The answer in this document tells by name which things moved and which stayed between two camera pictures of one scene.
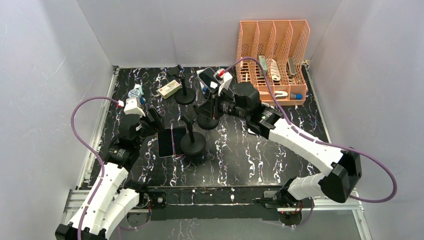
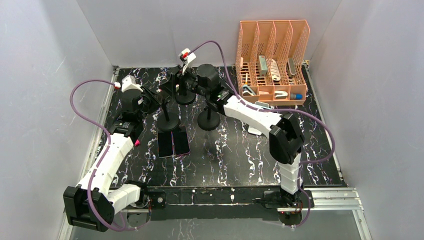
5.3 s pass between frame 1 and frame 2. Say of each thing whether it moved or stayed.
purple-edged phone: stayed
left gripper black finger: moved
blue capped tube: stayed
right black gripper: moved
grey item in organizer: stayed
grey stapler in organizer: stayed
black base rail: stayed
